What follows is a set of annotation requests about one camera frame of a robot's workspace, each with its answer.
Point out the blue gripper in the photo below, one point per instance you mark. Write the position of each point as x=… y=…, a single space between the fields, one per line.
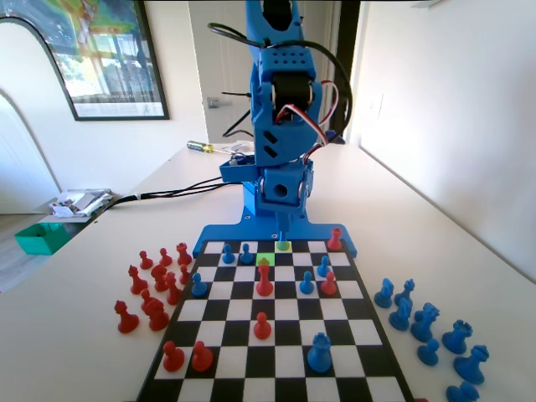
x=280 y=193

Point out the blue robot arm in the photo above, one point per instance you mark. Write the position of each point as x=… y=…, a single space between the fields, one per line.
x=285 y=142

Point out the blue chess pawn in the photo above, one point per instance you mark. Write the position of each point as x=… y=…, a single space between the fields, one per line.
x=245 y=254
x=307 y=284
x=462 y=394
x=323 y=267
x=197 y=285
x=227 y=254
x=429 y=352

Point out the red piece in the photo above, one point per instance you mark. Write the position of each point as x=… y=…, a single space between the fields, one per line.
x=264 y=281

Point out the red chess pawn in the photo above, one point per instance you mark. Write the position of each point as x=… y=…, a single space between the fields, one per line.
x=172 y=357
x=144 y=260
x=184 y=274
x=125 y=318
x=164 y=257
x=202 y=357
x=262 y=326
x=328 y=285

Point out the blue chess rook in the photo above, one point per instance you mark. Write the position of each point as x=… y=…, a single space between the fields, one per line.
x=457 y=337
x=319 y=352

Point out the black white chessboard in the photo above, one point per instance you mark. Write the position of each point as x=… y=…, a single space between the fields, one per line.
x=285 y=318

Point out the small blue clamp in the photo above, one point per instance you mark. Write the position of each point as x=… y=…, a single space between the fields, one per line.
x=335 y=137

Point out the black zip tie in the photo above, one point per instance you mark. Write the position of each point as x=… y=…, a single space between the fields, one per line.
x=236 y=95

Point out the pile of papers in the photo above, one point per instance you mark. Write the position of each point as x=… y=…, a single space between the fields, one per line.
x=79 y=203

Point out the black framed poster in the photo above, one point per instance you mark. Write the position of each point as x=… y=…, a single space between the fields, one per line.
x=117 y=63

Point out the green plastic box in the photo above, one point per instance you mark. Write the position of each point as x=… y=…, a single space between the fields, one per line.
x=39 y=243

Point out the white arched panel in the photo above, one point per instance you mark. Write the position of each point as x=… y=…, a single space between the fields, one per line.
x=25 y=125

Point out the blue board mount plate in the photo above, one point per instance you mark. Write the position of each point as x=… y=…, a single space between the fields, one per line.
x=226 y=234

